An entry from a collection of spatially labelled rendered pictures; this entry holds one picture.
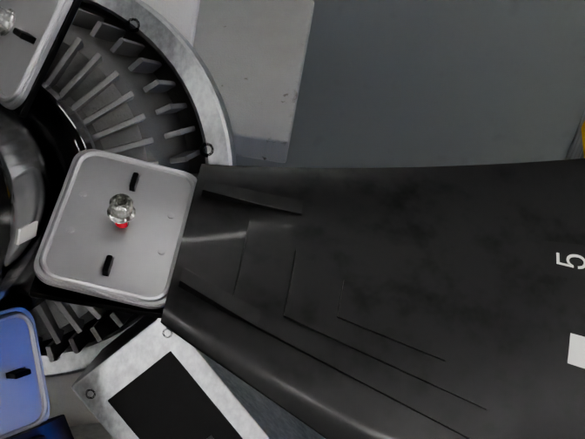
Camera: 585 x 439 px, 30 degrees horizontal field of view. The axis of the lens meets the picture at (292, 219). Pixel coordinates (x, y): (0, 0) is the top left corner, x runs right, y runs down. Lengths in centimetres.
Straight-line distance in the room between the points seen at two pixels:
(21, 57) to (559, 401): 30
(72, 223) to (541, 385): 24
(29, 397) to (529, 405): 25
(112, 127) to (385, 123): 81
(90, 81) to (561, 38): 78
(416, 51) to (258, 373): 87
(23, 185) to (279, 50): 70
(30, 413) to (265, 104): 58
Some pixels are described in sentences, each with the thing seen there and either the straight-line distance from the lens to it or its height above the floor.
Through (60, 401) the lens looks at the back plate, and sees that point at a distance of 79.
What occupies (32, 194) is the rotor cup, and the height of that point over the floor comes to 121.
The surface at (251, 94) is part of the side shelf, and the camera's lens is 111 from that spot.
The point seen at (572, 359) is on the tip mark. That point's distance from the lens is 55.
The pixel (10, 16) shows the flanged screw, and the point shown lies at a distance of 54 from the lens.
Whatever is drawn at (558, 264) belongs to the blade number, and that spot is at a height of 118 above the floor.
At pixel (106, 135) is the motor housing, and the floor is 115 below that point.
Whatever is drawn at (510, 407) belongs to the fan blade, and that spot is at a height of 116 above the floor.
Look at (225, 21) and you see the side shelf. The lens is 120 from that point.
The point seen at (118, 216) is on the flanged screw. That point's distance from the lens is 52.
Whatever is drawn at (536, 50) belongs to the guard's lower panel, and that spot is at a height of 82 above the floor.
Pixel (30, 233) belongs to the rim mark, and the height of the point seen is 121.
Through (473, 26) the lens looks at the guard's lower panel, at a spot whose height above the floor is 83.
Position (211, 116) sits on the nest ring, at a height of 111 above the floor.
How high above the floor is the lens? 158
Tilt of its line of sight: 47 degrees down
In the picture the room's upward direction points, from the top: 9 degrees clockwise
